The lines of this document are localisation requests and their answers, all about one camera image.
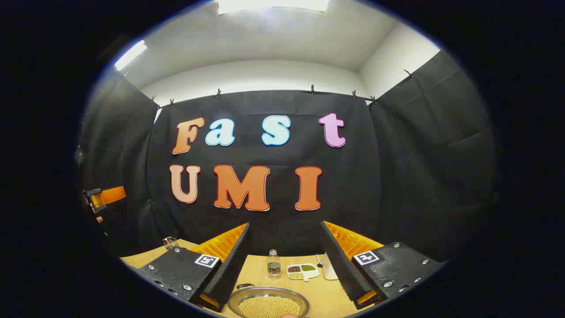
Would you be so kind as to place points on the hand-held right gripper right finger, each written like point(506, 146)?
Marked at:
point(337, 260)

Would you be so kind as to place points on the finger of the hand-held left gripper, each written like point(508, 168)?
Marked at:
point(114, 194)

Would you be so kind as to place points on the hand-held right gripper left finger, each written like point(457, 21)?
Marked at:
point(234, 265)

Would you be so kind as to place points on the stainless steel pot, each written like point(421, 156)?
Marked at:
point(247, 295)

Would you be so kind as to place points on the white toaster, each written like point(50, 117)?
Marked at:
point(329, 270)

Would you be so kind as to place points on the white divided bean dish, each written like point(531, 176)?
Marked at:
point(302, 271)

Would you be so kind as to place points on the clear plastic water bottle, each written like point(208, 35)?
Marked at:
point(273, 265)

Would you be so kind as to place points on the pile of soybeans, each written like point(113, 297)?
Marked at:
point(269, 307)

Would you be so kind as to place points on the rectangular ceiling light panel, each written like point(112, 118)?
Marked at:
point(273, 5)
point(130, 55)

